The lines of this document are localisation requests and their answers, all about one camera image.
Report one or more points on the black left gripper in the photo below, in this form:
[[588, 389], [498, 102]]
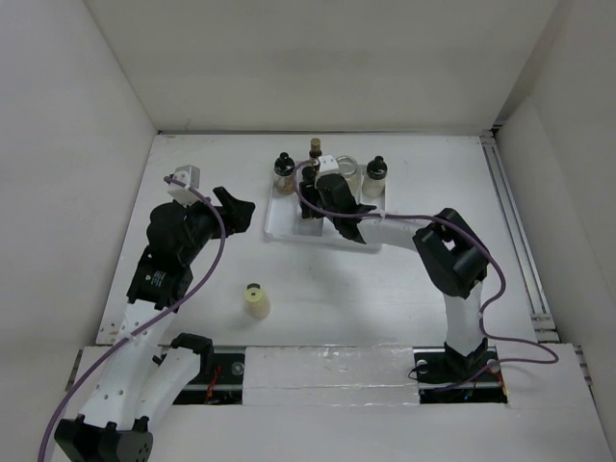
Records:
[[235, 213]]

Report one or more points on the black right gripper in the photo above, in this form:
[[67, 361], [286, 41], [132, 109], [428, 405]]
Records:
[[310, 192]]

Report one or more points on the glass jar with metal rim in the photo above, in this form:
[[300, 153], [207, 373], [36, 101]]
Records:
[[350, 170]]

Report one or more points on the white powder black cap shaker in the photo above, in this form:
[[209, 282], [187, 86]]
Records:
[[375, 177]]

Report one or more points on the yellow label sauce bottle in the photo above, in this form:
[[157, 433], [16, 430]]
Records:
[[315, 151]]

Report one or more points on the brown granule black cap shaker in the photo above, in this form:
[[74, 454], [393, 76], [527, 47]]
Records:
[[283, 170]]

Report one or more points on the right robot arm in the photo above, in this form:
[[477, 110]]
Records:
[[454, 258]]

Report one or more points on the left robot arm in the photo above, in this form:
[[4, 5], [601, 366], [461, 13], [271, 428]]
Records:
[[139, 381]]

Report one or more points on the white divided organizer tray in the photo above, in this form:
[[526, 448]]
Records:
[[283, 223]]

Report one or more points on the cream yellow cap bottle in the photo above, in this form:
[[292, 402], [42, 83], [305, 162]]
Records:
[[256, 301]]

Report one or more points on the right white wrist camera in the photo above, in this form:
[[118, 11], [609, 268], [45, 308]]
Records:
[[328, 164]]

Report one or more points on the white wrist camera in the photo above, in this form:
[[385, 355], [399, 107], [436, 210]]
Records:
[[328, 164], [189, 177]]

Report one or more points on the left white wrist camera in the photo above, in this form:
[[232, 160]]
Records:
[[189, 177]]

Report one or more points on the front aluminium rail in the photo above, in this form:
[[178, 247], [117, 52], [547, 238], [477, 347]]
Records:
[[340, 376]]

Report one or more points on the aluminium rail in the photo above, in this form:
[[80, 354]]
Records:
[[539, 309], [340, 376]]

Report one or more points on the aluminium rail right side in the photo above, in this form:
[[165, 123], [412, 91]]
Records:
[[539, 309]]

